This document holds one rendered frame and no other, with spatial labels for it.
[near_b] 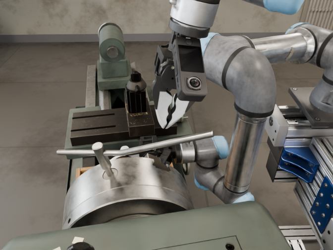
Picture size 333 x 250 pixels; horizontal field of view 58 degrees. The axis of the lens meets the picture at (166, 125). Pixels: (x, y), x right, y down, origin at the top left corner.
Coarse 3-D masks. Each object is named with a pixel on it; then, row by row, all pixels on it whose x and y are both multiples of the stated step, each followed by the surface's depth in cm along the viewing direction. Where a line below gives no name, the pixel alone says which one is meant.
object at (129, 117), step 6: (126, 102) 129; (126, 114) 125; (132, 114) 122; (150, 114) 122; (132, 120) 118; (138, 120) 118; (144, 120) 118; (150, 120) 118; (132, 126) 115; (138, 126) 116; (144, 126) 116; (150, 126) 117; (132, 132) 117; (138, 132) 117; (144, 132) 118; (150, 132) 118
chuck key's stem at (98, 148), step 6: (96, 144) 60; (102, 144) 60; (96, 150) 59; (102, 150) 60; (96, 156) 60; (102, 156) 60; (102, 162) 61; (108, 162) 62; (102, 168) 63; (108, 168) 62; (108, 174) 64
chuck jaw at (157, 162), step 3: (147, 153) 75; (147, 156) 74; (150, 156) 74; (153, 156) 75; (156, 159) 75; (159, 159) 76; (156, 162) 71; (159, 162) 75; (153, 165) 69; (156, 165) 70; (159, 165) 71; (162, 165) 72; (165, 165) 72; (159, 168) 70; (162, 168) 71; (165, 168) 71; (168, 171) 71
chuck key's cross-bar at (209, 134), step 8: (184, 136) 53; (192, 136) 52; (200, 136) 52; (208, 136) 51; (152, 144) 56; (160, 144) 55; (168, 144) 55; (56, 152) 63; (64, 152) 63; (72, 152) 62; (80, 152) 62; (88, 152) 61; (104, 152) 60; (112, 152) 60; (120, 152) 59; (128, 152) 58; (136, 152) 58
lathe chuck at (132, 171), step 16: (112, 160) 68; (128, 160) 68; (144, 160) 69; (80, 176) 69; (96, 176) 66; (128, 176) 64; (144, 176) 65; (160, 176) 66; (176, 176) 71; (80, 192) 65; (96, 192) 62; (64, 208) 69
